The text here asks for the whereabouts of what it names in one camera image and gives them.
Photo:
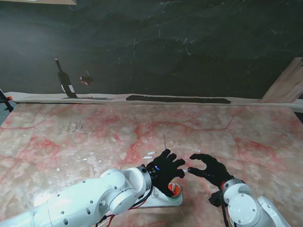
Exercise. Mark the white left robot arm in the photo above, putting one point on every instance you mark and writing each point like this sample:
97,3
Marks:
82,198

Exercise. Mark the black tripod stand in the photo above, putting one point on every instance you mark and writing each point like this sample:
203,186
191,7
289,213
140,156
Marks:
3,99

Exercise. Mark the white Hanoi tower base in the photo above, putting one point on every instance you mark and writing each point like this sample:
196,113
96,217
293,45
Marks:
163,201

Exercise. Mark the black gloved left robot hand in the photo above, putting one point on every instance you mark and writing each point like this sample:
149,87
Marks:
163,170

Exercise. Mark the leaning wooden plank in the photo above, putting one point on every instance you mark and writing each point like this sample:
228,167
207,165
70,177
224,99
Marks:
286,82

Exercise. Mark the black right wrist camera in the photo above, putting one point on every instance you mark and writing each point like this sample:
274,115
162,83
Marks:
215,200

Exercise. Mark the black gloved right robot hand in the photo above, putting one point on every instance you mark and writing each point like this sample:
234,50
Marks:
215,172

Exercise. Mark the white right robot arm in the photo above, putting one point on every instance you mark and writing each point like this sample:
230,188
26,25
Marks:
243,203

